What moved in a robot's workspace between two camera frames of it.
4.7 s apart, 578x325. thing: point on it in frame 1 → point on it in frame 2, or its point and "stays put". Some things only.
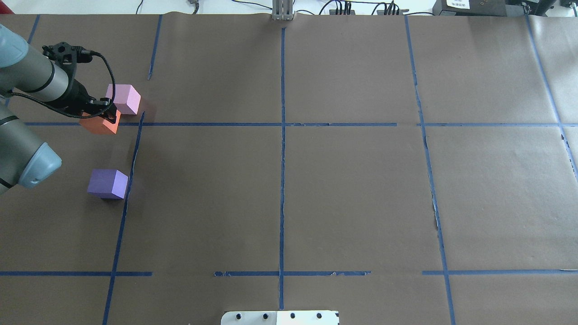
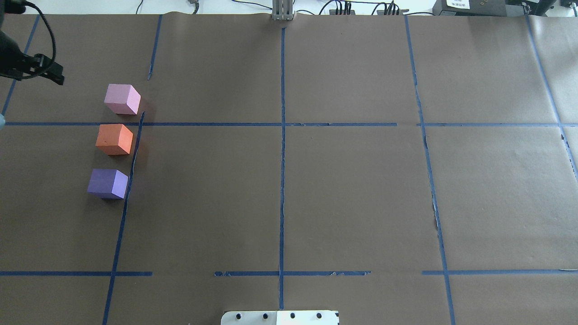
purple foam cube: x=107 y=183 stays put
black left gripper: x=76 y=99 → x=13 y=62
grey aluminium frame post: x=282 y=10 stays put
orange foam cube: x=97 y=125 → x=114 y=139
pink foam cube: x=127 y=99 stays put
